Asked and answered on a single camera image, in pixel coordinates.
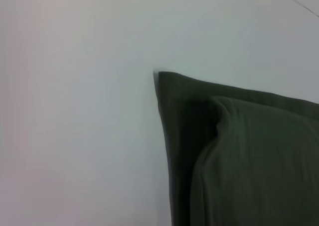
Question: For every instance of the dark green t-shirt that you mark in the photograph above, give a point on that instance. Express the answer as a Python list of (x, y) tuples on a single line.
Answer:
[(249, 161)]

